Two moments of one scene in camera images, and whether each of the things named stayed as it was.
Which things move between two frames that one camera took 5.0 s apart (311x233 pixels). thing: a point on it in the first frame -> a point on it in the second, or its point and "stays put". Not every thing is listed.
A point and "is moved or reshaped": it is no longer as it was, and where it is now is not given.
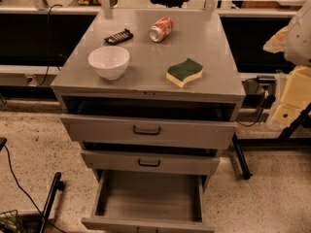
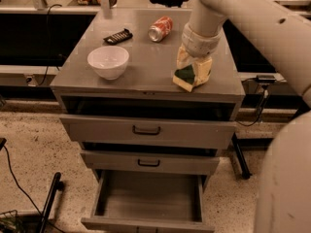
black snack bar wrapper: x=120 y=36 stays put
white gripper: x=298 y=39 -> x=199 y=45
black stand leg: x=58 y=184 stays put
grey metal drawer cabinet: x=151 y=93 stays put
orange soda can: x=161 y=28 stays put
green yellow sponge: x=184 y=73 is moved or reshaped
